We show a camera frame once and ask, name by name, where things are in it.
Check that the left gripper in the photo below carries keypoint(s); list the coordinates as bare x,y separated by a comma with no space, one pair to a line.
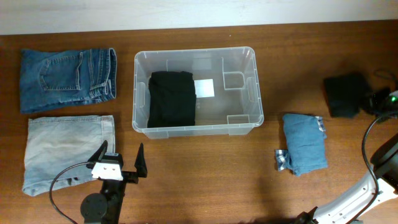
132,177

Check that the small black garment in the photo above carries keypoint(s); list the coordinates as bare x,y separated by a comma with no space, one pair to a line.
344,93

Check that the blue shirt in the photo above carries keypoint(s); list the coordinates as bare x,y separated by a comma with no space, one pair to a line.
305,138

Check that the large black garment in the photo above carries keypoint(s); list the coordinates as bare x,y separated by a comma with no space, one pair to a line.
172,99

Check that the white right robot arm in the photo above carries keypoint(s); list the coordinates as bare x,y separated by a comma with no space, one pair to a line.
377,186

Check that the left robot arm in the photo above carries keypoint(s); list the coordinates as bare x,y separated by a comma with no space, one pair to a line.
105,206

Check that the light blue folded jeans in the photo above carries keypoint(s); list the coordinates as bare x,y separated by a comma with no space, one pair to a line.
55,143

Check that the dark blue folded jeans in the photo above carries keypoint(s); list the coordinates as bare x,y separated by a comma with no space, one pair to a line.
53,80

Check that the white label in bin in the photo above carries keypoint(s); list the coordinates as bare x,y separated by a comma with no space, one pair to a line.
204,88

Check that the clear plastic storage bin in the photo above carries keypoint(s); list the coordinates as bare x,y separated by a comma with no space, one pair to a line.
236,107

